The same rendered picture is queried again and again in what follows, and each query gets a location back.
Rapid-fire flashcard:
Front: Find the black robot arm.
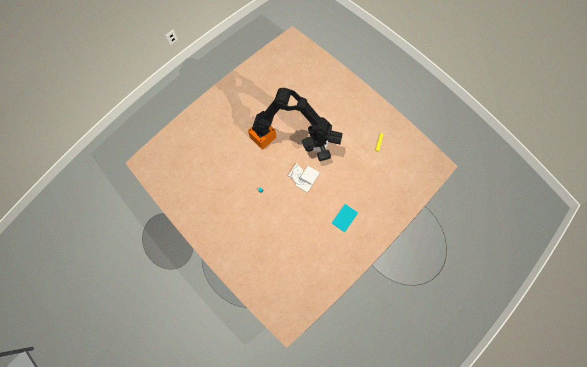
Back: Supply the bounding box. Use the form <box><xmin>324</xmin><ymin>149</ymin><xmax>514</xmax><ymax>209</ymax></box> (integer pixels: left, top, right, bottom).
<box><xmin>252</xmin><ymin>88</ymin><xmax>342</xmax><ymax>152</ymax></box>

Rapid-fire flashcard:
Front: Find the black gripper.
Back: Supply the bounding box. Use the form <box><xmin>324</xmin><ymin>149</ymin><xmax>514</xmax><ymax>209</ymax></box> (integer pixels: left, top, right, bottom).
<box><xmin>308</xmin><ymin>125</ymin><xmax>331</xmax><ymax>161</ymax></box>

